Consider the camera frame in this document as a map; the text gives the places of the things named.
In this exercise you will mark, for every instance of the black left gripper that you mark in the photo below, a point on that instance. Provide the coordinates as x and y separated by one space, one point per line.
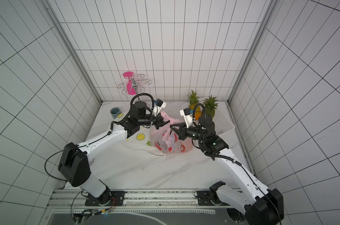
159 121

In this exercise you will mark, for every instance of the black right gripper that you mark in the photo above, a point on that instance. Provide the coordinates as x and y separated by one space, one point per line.
181 132

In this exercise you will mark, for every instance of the pink plastic bag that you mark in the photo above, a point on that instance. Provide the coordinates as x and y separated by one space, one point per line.
166 140

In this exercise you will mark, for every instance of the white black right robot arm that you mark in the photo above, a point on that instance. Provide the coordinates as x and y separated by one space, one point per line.
256 202

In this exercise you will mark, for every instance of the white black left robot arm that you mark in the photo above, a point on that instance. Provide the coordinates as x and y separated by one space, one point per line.
75 160

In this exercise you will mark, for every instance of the white plastic bag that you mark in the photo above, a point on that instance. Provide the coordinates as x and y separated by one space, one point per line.
140 142

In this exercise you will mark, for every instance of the orange yellow pineapple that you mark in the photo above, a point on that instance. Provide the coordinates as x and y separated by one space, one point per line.
193 100

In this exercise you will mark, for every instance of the yellow green pineapple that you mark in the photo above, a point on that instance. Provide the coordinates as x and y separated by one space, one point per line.
211 105

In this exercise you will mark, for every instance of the white plastic perforated basket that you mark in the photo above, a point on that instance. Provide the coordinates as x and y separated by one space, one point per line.
221 119

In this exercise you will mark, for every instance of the pink silver cup stand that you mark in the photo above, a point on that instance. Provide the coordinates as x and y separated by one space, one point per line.
133 84

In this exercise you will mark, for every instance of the teal green cup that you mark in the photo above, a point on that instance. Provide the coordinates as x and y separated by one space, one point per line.
116 113

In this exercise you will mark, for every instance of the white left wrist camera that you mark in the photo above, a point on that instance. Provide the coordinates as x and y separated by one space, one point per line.
159 105

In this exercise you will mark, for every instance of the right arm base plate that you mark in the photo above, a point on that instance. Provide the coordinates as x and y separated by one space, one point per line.
204 199

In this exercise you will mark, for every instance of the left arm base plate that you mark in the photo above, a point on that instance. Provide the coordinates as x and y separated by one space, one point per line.
107 199

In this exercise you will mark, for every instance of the aluminium mounting rail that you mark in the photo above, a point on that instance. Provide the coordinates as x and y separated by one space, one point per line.
152 198

